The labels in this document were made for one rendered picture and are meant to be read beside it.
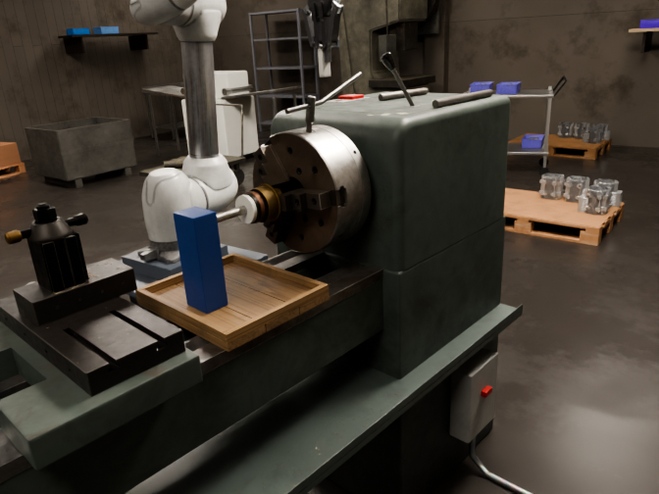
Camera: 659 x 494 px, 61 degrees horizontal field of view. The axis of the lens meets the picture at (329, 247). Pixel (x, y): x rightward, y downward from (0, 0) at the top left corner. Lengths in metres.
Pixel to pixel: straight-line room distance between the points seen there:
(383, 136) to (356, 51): 6.46
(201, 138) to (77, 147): 5.01
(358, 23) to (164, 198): 6.20
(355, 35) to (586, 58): 2.89
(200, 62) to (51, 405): 1.23
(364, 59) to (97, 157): 3.55
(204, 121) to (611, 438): 1.86
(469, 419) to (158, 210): 1.19
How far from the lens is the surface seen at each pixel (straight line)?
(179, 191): 1.85
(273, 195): 1.34
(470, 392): 1.87
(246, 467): 1.39
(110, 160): 7.12
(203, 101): 1.94
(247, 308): 1.29
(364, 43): 7.75
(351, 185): 1.35
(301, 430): 1.46
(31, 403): 1.05
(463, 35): 8.36
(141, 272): 1.93
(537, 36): 8.02
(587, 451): 2.35
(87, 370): 1.00
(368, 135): 1.43
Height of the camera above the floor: 1.45
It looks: 21 degrees down
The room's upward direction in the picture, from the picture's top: 3 degrees counter-clockwise
